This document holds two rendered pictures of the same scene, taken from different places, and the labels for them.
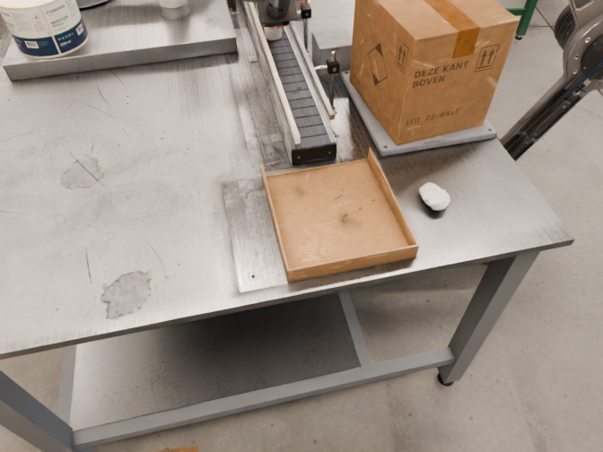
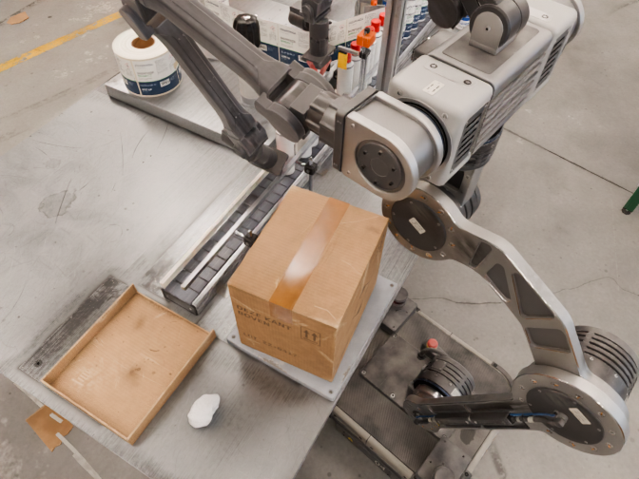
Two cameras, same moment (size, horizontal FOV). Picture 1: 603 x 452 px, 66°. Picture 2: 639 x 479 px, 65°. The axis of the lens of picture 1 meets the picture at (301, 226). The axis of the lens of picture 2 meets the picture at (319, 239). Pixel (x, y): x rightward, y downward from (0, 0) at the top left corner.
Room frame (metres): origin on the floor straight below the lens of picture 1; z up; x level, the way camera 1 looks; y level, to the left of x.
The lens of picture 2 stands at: (0.57, -0.71, 1.98)
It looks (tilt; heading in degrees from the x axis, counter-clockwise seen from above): 53 degrees down; 40
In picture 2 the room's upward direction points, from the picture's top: 2 degrees clockwise
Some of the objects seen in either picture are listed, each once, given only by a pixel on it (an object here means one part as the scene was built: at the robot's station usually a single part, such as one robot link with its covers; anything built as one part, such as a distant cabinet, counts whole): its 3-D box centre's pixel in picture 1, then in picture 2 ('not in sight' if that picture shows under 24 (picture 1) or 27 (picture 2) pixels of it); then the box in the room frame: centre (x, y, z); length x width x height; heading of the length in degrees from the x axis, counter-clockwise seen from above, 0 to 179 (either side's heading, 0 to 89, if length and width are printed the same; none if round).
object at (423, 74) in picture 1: (421, 54); (311, 283); (1.04, -0.30, 0.99); 0.30 x 0.24 x 0.27; 18
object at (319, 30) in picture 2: not in sight; (317, 26); (1.61, 0.20, 1.19); 0.07 x 0.06 x 0.07; 90
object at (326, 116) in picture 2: not in sight; (338, 121); (1.08, -0.32, 1.45); 0.09 x 0.08 x 0.12; 0
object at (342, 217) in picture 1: (333, 208); (132, 357); (0.67, -0.07, 0.85); 0.30 x 0.26 x 0.04; 12
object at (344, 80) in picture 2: not in sight; (344, 79); (1.70, 0.15, 0.98); 0.05 x 0.05 x 0.20
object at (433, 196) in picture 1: (433, 195); (204, 410); (0.70, -0.29, 0.85); 0.08 x 0.07 x 0.04; 163
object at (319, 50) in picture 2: not in sight; (319, 46); (1.61, 0.19, 1.12); 0.10 x 0.07 x 0.07; 11
